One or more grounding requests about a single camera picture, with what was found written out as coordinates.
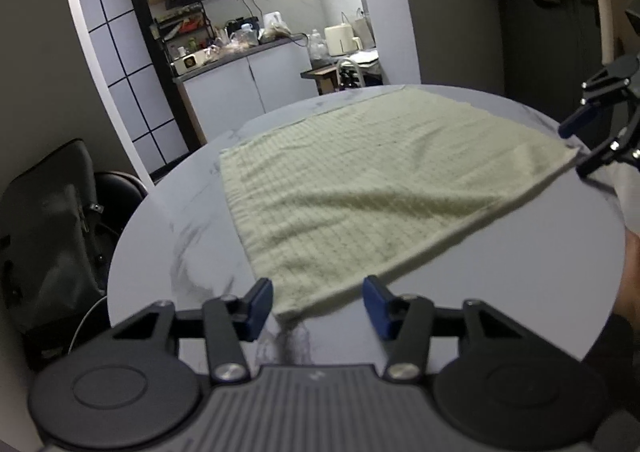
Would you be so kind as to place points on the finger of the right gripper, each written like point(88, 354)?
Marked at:
point(601, 156)
point(579, 119)

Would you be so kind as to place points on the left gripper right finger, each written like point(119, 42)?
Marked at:
point(474, 378)

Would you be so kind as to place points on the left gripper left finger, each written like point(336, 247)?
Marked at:
point(141, 380)

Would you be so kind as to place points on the yellow towel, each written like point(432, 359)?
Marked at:
point(375, 186)

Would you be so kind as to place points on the person's right hand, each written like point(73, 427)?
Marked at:
point(627, 299)

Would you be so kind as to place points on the black backpack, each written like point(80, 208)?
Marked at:
point(50, 263)

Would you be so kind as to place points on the dark wooden chair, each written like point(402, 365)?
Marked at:
point(118, 196)

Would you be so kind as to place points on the wooden side table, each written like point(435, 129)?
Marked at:
point(358, 70)

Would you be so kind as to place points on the white air fryer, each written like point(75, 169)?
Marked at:
point(342, 40)

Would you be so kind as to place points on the clear plastic jug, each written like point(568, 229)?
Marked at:
point(317, 49)

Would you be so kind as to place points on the white base cabinet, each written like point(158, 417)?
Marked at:
point(227, 93)

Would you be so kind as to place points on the white electric kettle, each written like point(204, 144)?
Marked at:
point(274, 26)

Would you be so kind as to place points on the white small appliance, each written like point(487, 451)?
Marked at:
point(190, 62)

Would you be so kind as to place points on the black spice rack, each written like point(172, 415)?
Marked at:
point(183, 31)

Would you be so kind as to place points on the black framed glass door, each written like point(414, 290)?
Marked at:
point(141, 83)

